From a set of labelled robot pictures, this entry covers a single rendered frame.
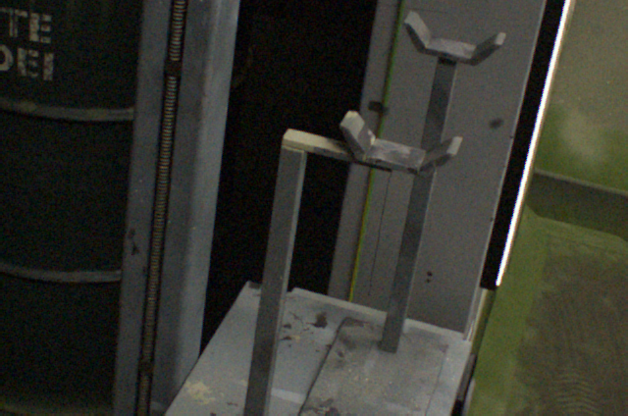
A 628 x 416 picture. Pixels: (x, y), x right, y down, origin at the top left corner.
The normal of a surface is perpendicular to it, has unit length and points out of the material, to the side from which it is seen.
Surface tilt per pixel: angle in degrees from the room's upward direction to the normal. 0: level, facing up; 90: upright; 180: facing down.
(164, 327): 90
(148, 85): 90
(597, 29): 57
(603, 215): 90
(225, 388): 0
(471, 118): 90
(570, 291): 0
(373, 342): 0
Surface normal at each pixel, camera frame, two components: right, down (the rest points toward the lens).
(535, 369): 0.14, -0.86
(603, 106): -0.15, -0.10
